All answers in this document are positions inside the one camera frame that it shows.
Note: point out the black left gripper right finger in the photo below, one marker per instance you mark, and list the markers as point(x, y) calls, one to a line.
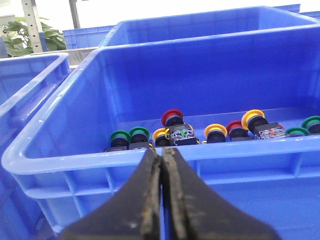
point(194, 211)

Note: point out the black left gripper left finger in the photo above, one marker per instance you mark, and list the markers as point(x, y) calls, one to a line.
point(132, 213)

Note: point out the red mushroom push button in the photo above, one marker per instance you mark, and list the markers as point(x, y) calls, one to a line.
point(177, 131)

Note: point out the yellow push button raised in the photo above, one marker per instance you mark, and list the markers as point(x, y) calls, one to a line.
point(255, 121)

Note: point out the green push button far left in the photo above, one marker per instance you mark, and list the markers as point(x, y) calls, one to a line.
point(119, 141)

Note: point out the green push button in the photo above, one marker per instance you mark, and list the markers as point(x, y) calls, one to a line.
point(119, 141)
point(312, 124)
point(139, 138)

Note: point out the yellow push button left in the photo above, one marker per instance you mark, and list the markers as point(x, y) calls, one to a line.
point(160, 139)

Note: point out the yellow push button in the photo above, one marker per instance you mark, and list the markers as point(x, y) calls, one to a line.
point(160, 139)
point(215, 133)

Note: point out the yellow push button middle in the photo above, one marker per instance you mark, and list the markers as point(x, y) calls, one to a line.
point(215, 133)

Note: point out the blue plastic source bin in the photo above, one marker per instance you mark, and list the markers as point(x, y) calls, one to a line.
point(59, 157)

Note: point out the red push button right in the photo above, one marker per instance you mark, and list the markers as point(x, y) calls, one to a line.
point(237, 132)

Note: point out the green push button right low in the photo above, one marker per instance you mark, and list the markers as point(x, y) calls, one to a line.
point(297, 132)

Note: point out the green push button far right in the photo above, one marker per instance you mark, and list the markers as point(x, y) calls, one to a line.
point(312, 124)

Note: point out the blue bin at left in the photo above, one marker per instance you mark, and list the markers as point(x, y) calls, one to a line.
point(25, 84)

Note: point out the distant blue crate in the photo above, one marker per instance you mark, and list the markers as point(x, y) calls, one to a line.
point(85, 37)

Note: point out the blue bin behind source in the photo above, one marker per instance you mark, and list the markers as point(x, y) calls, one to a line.
point(201, 24)

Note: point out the green potted plant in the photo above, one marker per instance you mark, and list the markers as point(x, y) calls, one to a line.
point(18, 41)

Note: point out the dark metal pole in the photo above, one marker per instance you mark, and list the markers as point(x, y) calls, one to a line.
point(74, 13)

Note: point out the perforated metal post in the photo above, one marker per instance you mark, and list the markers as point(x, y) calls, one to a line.
point(34, 26)

